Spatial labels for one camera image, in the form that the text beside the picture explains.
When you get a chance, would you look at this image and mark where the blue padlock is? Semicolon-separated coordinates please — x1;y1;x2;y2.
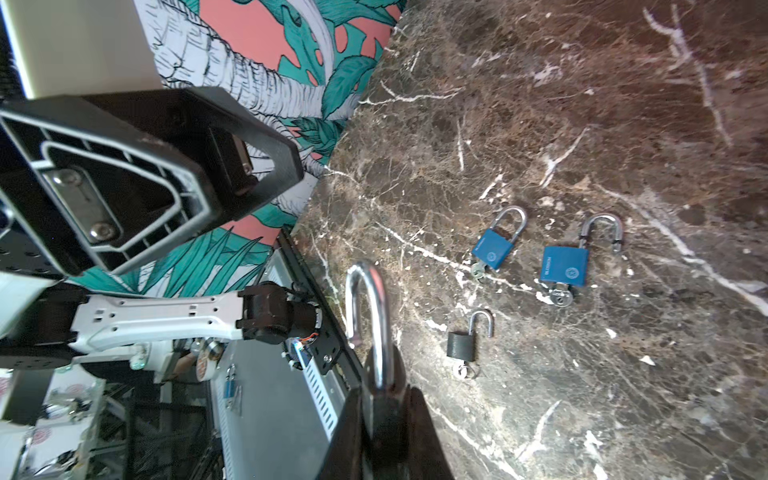
539;212;624;308
470;205;528;280

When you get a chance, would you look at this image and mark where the blue padlock left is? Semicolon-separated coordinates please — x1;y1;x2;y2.
470;205;528;280

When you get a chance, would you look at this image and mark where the blue padlock right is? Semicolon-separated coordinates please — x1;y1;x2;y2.
539;212;624;308

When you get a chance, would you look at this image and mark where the white perforated strip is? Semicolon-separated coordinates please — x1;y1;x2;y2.
295;343;338;441

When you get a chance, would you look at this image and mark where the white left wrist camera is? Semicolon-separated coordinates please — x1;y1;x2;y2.
1;1;161;99

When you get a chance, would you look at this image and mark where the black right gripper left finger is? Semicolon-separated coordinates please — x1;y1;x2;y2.
316;388;363;480

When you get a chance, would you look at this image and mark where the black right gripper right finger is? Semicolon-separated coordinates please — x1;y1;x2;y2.
405;387;454;480

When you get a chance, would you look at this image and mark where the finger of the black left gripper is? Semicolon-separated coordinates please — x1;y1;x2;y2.
1;87;304;276

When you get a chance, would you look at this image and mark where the small black padlock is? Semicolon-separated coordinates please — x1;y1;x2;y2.
345;260;406;468
446;309;495;380

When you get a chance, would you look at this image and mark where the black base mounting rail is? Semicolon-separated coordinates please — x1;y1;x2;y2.
274;229;364;390

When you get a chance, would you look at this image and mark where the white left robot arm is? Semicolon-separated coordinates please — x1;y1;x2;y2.
1;87;315;371

